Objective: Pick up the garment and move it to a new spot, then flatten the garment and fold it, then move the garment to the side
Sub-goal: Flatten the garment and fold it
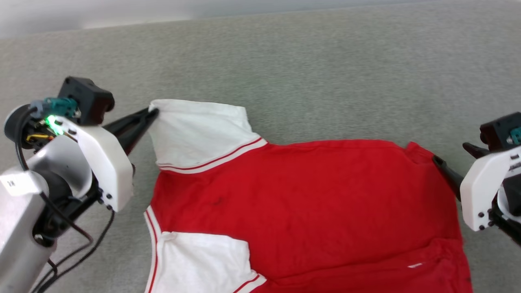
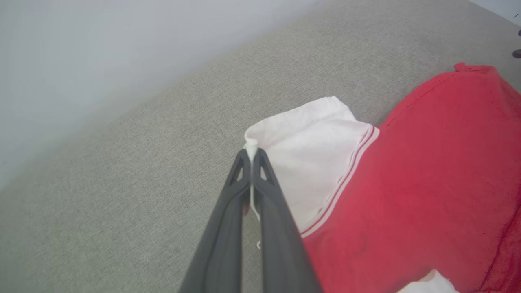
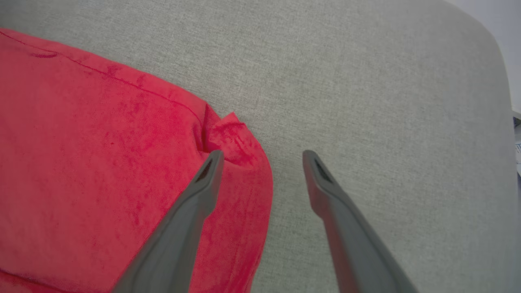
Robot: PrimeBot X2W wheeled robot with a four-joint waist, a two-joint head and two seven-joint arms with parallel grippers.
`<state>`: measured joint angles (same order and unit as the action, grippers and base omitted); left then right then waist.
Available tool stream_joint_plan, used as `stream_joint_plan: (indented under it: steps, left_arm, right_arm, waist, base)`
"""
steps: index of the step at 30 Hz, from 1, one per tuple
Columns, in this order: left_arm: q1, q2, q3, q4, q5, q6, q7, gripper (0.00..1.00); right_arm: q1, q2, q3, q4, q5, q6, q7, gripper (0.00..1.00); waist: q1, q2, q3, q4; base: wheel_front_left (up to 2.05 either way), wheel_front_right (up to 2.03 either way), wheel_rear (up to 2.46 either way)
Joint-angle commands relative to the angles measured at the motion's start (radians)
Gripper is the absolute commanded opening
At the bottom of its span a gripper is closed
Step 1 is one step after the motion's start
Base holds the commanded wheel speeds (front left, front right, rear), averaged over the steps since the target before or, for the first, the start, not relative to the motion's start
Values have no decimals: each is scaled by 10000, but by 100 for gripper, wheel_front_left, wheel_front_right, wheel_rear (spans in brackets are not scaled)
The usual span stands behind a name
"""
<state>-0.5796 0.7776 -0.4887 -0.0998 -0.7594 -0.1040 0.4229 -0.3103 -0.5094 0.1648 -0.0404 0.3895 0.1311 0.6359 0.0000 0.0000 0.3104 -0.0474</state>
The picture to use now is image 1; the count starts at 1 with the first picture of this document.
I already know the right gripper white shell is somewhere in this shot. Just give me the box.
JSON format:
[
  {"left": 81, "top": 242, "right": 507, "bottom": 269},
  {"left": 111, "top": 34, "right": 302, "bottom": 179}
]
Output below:
[{"left": 432, "top": 142, "right": 521, "bottom": 232}]

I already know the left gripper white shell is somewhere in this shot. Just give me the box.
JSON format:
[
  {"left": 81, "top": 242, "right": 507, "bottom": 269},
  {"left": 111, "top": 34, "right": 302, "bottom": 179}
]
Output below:
[{"left": 4, "top": 104, "right": 160, "bottom": 213}]

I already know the red and white shirt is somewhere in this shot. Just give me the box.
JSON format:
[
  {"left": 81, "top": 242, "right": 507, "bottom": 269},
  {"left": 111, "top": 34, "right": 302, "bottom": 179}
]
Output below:
[{"left": 144, "top": 99, "right": 474, "bottom": 293}]

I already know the left arm teal cable plug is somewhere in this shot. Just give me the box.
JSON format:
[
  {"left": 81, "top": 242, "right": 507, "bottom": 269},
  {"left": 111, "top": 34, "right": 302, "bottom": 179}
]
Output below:
[{"left": 30, "top": 97, "right": 78, "bottom": 120}]

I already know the white paper cable label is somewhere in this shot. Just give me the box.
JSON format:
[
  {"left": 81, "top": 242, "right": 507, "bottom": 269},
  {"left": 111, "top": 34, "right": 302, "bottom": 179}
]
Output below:
[{"left": 0, "top": 170, "right": 42, "bottom": 197}]

